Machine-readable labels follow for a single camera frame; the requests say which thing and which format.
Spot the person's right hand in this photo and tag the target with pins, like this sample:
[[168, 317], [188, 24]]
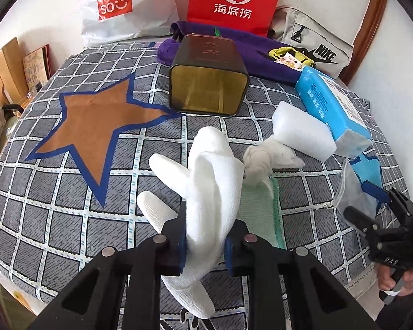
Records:
[[387, 281]]

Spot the dark square tin box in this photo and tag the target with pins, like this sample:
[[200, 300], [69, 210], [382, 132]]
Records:
[[206, 51]]

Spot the grey checked star blanket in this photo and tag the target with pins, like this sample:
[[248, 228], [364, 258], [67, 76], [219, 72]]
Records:
[[55, 220]]

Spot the brown wooden headboard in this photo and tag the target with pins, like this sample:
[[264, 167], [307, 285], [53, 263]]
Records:
[[371, 24]]

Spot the purple towel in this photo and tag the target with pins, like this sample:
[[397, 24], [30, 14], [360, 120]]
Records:
[[254, 55]]

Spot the white plastic shopping bag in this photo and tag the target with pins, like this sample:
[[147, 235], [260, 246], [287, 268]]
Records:
[[148, 7]]

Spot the blue tissue pack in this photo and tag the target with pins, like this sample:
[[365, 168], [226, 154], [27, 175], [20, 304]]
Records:
[[330, 110]]

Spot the citrus print small packet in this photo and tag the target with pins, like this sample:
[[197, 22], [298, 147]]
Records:
[[293, 61]]

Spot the grey waist bag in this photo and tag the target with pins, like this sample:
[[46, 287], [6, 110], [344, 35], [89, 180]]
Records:
[[316, 34]]

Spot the red paper shopping bag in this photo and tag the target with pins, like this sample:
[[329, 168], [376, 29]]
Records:
[[234, 20]]

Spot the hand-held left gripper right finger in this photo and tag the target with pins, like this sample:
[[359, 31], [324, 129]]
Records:
[[229, 257]]

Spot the brown cardboard boxes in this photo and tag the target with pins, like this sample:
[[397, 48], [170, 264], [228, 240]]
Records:
[[3, 68]]

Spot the white foam block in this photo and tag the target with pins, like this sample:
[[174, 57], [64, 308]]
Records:
[[303, 130]]

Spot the white knotted cloth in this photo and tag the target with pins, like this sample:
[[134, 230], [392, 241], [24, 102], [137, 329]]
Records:
[[258, 158]]

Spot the green microfibre cloth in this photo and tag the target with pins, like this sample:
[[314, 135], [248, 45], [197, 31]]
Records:
[[258, 206]]

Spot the patterned paper gift bag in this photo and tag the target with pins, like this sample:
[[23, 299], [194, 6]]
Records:
[[36, 68]]

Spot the person's right forearm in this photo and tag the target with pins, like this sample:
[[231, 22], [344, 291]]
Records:
[[408, 316]]

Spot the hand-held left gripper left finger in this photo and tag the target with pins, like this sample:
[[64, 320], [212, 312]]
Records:
[[182, 251]]

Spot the white knit glove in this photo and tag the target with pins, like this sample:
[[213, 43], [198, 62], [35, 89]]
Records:
[[210, 185]]

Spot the clear plastic bag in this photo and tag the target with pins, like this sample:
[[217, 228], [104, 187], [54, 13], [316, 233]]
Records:
[[352, 192]]

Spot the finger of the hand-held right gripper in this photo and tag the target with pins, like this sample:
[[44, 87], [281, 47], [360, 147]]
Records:
[[377, 191], [361, 221]]

